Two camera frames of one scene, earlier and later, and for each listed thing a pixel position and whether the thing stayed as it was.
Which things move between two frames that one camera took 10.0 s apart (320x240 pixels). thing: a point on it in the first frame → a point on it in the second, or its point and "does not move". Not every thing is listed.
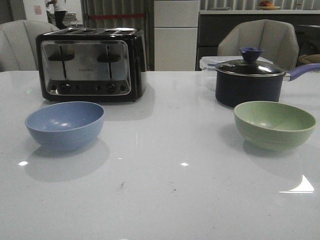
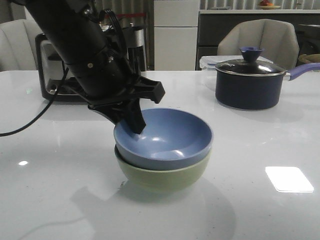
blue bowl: (65, 125) → (173, 138)
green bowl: (273, 126) → (164, 180)
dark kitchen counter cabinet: (209, 27) does not move
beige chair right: (278, 39) does not move
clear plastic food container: (209, 63) does not move
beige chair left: (18, 46) does not move
